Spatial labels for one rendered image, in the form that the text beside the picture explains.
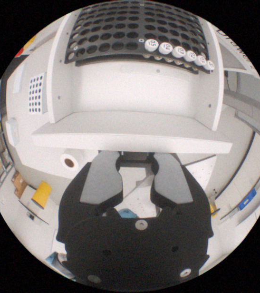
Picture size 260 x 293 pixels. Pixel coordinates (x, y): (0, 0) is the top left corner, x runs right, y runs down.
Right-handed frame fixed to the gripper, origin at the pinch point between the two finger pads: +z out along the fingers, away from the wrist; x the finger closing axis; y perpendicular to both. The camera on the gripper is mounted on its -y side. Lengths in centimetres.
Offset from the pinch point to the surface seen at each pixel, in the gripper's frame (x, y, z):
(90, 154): -12.8, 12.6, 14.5
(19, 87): -44.9, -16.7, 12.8
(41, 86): -24.6, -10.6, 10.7
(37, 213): -247, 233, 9
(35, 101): -27.9, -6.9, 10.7
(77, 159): -15.7, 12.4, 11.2
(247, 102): 92, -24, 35
